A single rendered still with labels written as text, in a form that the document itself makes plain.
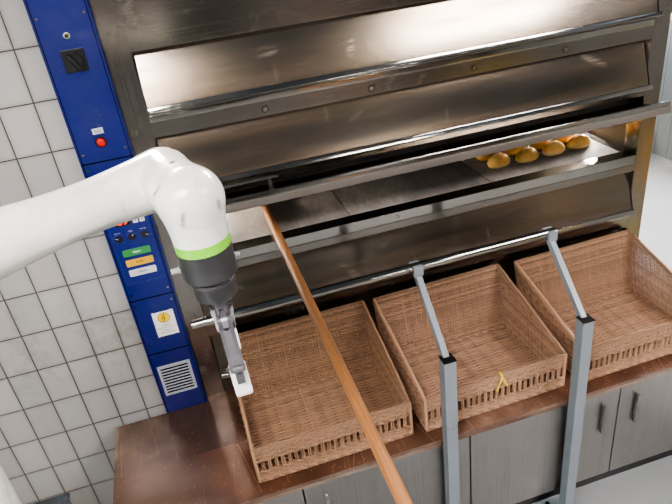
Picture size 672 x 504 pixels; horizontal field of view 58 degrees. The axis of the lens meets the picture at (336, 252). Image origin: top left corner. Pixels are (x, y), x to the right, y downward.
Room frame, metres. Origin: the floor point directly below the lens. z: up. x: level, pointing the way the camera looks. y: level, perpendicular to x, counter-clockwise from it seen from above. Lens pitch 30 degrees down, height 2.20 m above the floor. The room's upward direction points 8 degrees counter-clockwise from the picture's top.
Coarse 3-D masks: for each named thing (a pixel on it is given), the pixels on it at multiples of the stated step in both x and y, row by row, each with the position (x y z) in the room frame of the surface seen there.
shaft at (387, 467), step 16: (272, 224) 2.00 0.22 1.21; (288, 256) 1.75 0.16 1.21; (304, 288) 1.55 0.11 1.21; (320, 320) 1.38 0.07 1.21; (320, 336) 1.32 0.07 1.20; (336, 352) 1.23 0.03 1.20; (336, 368) 1.18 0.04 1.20; (352, 384) 1.11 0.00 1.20; (352, 400) 1.06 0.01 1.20; (368, 416) 1.00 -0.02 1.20; (368, 432) 0.95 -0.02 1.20; (384, 448) 0.90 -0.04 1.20; (384, 464) 0.86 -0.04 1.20; (400, 480) 0.82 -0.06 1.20; (400, 496) 0.78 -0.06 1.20
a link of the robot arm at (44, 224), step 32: (128, 160) 1.00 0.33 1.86; (160, 160) 0.96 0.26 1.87; (64, 192) 0.92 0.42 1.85; (96, 192) 0.93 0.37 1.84; (128, 192) 0.94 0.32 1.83; (0, 224) 0.85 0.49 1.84; (32, 224) 0.86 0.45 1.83; (64, 224) 0.88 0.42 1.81; (96, 224) 0.91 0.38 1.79; (0, 256) 0.83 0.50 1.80; (32, 256) 0.86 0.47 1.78
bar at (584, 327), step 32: (448, 256) 1.68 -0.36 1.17; (320, 288) 1.59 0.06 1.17; (192, 320) 1.51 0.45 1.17; (576, 320) 1.56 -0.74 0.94; (576, 352) 1.54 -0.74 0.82; (448, 384) 1.42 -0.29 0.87; (576, 384) 1.53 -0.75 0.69; (448, 416) 1.42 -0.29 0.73; (576, 416) 1.52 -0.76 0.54; (448, 448) 1.42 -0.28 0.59; (576, 448) 1.53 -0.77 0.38; (448, 480) 1.42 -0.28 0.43
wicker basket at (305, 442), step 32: (288, 320) 1.90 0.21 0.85; (256, 352) 1.84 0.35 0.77; (288, 352) 1.86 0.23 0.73; (320, 352) 1.87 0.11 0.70; (352, 352) 1.89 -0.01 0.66; (384, 352) 1.72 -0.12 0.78; (256, 384) 1.80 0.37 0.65; (288, 384) 1.82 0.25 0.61; (320, 384) 1.81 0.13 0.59; (384, 384) 1.76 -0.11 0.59; (256, 416) 1.69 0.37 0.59; (288, 416) 1.67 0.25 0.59; (320, 416) 1.65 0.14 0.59; (384, 416) 1.49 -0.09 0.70; (256, 448) 1.40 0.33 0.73; (288, 448) 1.42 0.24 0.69; (320, 448) 1.49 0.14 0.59; (352, 448) 1.46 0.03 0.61
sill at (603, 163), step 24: (552, 168) 2.22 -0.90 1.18; (576, 168) 2.19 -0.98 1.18; (600, 168) 2.21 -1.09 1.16; (456, 192) 2.12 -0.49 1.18; (480, 192) 2.10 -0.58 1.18; (504, 192) 2.12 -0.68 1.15; (360, 216) 2.03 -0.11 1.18; (384, 216) 2.02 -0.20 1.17; (408, 216) 2.04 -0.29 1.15; (264, 240) 1.94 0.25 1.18; (288, 240) 1.94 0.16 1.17; (312, 240) 1.96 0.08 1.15
